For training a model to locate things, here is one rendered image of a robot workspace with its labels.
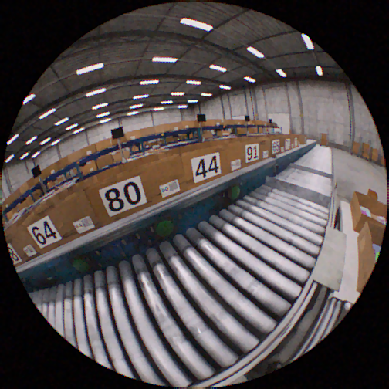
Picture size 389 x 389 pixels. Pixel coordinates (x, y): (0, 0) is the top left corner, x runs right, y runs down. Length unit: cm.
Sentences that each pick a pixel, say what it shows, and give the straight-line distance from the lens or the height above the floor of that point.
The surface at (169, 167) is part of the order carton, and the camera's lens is 51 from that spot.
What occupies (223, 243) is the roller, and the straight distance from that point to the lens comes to 50.
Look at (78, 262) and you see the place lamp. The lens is 58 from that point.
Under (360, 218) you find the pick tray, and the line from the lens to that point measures 77.
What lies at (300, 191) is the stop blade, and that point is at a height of 77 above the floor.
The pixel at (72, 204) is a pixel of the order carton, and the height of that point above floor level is 102.
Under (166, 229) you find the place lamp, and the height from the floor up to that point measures 81.
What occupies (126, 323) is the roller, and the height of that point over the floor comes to 74.
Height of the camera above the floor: 112
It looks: 27 degrees down
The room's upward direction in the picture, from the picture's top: 10 degrees counter-clockwise
